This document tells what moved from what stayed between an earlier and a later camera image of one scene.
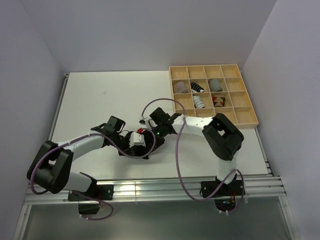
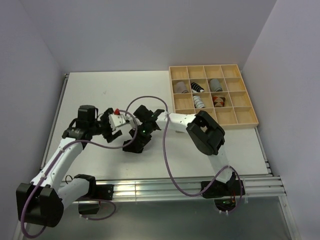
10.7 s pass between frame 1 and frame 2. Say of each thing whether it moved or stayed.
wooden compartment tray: stayed
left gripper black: moved
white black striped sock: stayed
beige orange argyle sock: stayed
